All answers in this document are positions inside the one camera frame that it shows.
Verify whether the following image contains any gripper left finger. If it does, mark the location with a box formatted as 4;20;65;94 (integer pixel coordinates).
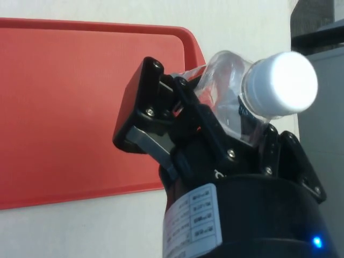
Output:
112;56;240;181

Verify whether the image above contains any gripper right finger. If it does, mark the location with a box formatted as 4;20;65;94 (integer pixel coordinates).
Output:
257;125;328;204

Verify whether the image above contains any clear plastic bottle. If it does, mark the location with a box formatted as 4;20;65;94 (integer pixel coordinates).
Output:
185;50;319;149

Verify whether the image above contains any red tray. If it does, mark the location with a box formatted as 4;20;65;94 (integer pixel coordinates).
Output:
0;17;208;212

